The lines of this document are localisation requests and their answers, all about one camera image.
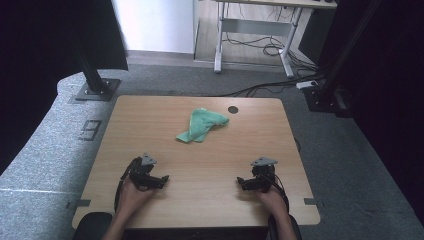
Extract black metal stand with base plate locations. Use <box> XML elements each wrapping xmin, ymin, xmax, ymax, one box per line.
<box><xmin>73</xmin><ymin>39</ymin><xmax>122</xmax><ymax>102</ymax></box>

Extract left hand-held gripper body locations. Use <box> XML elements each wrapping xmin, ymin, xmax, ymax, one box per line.
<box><xmin>128</xmin><ymin>152</ymin><xmax>158</xmax><ymax>192</ymax></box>

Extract black metal stand with dark base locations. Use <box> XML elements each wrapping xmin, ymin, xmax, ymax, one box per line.
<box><xmin>303</xmin><ymin>0</ymin><xmax>383</xmax><ymax>118</ymax></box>

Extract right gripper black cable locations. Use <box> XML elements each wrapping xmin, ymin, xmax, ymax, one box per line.
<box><xmin>264</xmin><ymin>171</ymin><xmax>290</xmax><ymax>216</ymax></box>

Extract dark curtain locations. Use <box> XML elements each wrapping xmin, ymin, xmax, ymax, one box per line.
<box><xmin>0</xmin><ymin>0</ymin><xmax>130</xmax><ymax>176</ymax></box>
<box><xmin>316</xmin><ymin>0</ymin><xmax>424</xmax><ymax>226</ymax></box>

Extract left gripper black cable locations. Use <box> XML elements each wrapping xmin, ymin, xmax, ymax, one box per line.
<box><xmin>113</xmin><ymin>157</ymin><xmax>143</xmax><ymax>214</ymax></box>

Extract white desk frame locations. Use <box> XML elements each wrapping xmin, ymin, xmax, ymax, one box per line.
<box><xmin>213</xmin><ymin>0</ymin><xmax>338</xmax><ymax>79</ymax></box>

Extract person's right hand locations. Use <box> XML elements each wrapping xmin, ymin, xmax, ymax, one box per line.
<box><xmin>257</xmin><ymin>189</ymin><xmax>289</xmax><ymax>218</ymax></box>

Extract long black floor cable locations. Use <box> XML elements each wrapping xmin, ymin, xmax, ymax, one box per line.
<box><xmin>218</xmin><ymin>74</ymin><xmax>326</xmax><ymax>98</ymax></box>

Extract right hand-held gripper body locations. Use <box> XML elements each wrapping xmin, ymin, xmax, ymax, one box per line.
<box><xmin>250</xmin><ymin>156</ymin><xmax>279</xmax><ymax>194</ymax></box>

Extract tangled black cables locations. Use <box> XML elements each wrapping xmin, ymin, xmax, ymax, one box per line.
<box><xmin>222</xmin><ymin>33</ymin><xmax>319</xmax><ymax>73</ymax></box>

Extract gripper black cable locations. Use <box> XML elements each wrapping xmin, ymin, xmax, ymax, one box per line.
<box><xmin>264</xmin><ymin>171</ymin><xmax>290</xmax><ymax>216</ymax></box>
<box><xmin>113</xmin><ymin>157</ymin><xmax>143</xmax><ymax>214</ymax></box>

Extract white power strip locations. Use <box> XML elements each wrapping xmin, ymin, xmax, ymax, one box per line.
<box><xmin>295</xmin><ymin>79</ymin><xmax>320</xmax><ymax>90</ymax></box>

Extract person's left hand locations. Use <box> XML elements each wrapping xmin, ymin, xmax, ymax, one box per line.
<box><xmin>116</xmin><ymin>179</ymin><xmax>156</xmax><ymax>218</ymax></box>

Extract green cloth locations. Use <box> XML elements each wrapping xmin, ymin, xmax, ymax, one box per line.
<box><xmin>175</xmin><ymin>107</ymin><xmax>230</xmax><ymax>144</ymax></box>

